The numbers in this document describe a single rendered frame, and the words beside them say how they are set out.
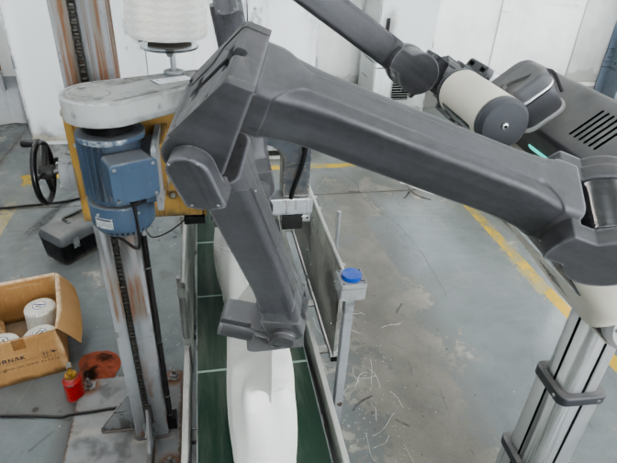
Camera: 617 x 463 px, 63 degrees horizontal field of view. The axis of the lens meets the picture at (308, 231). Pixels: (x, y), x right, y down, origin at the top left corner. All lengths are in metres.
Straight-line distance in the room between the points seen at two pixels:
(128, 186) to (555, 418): 1.03
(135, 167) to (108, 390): 1.43
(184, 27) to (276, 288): 0.62
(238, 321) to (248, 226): 0.28
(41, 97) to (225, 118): 3.96
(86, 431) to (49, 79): 2.75
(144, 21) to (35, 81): 3.25
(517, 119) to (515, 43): 5.65
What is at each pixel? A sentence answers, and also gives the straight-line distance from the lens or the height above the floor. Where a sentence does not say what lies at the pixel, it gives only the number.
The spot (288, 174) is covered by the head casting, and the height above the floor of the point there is 1.14.
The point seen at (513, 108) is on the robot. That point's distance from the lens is 0.71.
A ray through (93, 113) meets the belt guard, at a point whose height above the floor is 1.40.
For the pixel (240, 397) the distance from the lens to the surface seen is 1.29.
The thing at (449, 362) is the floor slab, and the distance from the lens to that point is 2.56.
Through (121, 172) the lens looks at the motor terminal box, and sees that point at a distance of 1.12.
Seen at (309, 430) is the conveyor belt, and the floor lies 0.38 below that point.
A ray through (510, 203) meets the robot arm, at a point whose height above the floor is 1.54.
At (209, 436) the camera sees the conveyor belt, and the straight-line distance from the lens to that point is 1.71.
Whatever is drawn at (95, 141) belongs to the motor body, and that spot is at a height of 1.33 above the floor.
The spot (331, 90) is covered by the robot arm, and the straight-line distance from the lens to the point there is 0.42.
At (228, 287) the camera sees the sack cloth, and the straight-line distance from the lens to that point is 1.95.
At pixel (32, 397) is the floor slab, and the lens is 2.51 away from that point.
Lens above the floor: 1.75
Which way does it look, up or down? 32 degrees down
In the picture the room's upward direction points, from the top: 3 degrees clockwise
